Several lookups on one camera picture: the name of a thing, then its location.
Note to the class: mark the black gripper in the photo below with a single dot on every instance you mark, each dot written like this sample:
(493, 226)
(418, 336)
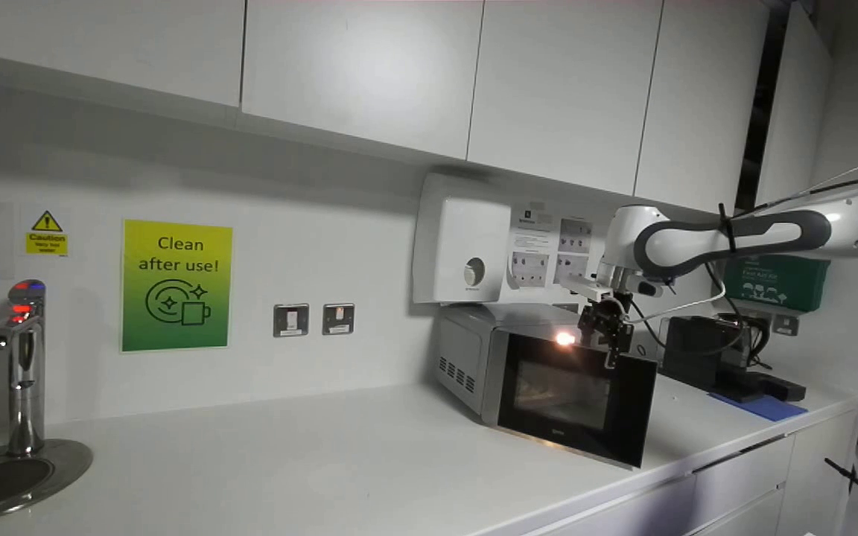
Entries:
(604, 330)

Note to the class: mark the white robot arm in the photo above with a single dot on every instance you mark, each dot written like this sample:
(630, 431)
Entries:
(649, 249)

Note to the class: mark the black coffee machine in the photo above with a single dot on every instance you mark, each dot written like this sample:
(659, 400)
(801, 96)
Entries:
(720, 355)

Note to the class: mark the blue cloth mat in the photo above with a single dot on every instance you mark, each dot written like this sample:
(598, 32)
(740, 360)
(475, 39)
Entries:
(761, 407)

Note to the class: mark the white paper towel dispenser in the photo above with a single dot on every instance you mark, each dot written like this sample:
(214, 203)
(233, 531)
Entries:
(460, 243)

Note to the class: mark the green first aid box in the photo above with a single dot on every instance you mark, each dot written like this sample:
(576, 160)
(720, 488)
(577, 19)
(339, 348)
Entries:
(777, 282)

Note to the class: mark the white upper cabinets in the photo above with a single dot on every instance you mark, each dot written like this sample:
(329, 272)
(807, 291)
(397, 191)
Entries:
(622, 96)

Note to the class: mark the green clean after use sign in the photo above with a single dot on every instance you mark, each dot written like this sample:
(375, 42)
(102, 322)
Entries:
(174, 285)

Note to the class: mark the yellow warning sticker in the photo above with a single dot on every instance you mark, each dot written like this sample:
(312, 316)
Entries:
(44, 236)

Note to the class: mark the chrome hot water tap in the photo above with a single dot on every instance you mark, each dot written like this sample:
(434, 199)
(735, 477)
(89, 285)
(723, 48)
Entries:
(29, 462)

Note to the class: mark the paper notices on wall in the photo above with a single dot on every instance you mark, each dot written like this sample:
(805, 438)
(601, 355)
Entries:
(545, 249)

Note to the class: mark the steel wall switch right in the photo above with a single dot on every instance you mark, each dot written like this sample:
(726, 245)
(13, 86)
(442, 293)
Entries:
(336, 321)

